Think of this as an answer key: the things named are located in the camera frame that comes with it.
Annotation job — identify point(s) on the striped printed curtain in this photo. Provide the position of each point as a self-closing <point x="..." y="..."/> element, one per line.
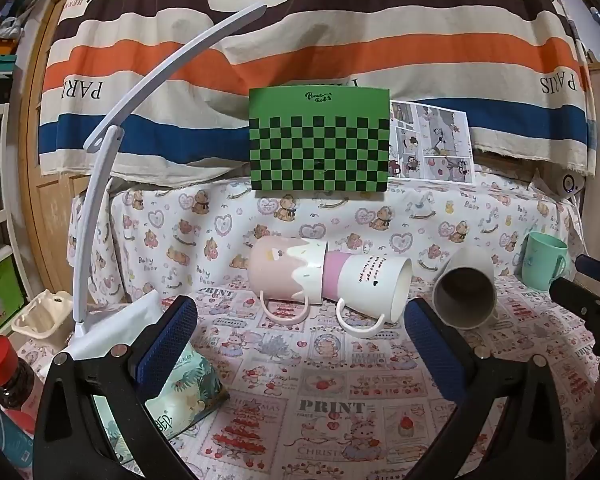
<point x="330" y="45"/>

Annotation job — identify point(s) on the bear printed cloth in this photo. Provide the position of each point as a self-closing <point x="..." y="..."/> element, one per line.
<point x="220" y="215"/>

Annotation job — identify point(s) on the pink patchwork printed tablecloth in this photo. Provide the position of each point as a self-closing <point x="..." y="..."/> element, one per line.
<point x="305" y="385"/>

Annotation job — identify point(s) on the white cup with pink band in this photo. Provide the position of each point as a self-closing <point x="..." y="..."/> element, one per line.
<point x="375" y="280"/>

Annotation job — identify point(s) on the comic picture sheet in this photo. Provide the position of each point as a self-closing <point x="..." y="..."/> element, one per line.
<point x="437" y="142"/>

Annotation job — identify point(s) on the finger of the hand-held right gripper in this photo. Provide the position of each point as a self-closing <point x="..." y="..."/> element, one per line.
<point x="591" y="263"/>
<point x="570" y="291"/>

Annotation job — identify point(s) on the white desk lamp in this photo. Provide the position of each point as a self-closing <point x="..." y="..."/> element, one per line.
<point x="145" y="80"/>

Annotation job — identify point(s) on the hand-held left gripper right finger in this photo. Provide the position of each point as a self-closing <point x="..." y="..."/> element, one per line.
<point x="436" y="355"/>

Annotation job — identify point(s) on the pink cup with white drip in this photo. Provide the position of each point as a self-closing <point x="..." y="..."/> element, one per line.
<point x="280" y="272"/>

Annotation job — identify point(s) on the red capped dark bottle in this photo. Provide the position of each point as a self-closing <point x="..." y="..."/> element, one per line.
<point x="7" y="385"/>

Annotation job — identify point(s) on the cream plastic basket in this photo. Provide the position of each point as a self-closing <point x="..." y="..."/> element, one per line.
<point x="40" y="317"/>

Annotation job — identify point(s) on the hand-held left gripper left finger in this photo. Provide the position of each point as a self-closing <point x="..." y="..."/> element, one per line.
<point x="166" y="352"/>

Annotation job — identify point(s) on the mint green cup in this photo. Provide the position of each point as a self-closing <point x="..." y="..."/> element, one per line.
<point x="540" y="265"/>

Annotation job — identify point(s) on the green checkered box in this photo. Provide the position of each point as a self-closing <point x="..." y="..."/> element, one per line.
<point x="320" y="140"/>

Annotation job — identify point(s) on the white cup with grey inside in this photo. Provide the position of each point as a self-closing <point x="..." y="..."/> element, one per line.
<point x="464" y="297"/>

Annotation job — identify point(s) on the teal printed tissue pack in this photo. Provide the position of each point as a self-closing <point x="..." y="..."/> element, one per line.
<point x="192" y="385"/>

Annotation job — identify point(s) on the white round device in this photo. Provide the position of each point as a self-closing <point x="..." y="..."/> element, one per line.
<point x="566" y="183"/>

